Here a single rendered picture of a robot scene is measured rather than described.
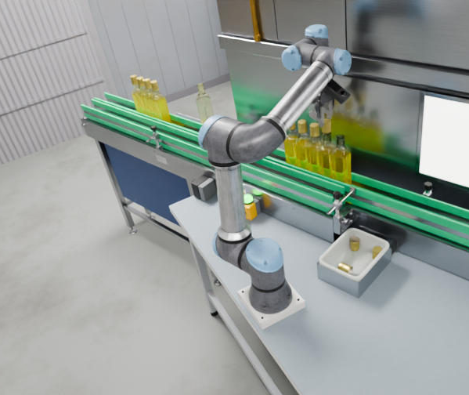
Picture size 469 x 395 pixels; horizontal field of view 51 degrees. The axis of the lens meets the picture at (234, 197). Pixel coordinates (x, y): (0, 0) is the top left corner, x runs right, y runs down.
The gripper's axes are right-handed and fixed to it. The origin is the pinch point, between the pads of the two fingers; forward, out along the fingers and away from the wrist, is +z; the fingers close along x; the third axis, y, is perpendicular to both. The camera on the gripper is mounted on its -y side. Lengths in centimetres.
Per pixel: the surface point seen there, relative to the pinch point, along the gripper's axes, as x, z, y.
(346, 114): -12.0, 2.0, -0.8
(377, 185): -3.5, 23.4, -19.8
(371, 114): -12.1, -0.6, -11.6
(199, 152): 15, 25, 62
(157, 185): 15, 60, 106
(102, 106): 9, 26, 153
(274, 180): 14.0, 24.2, 16.8
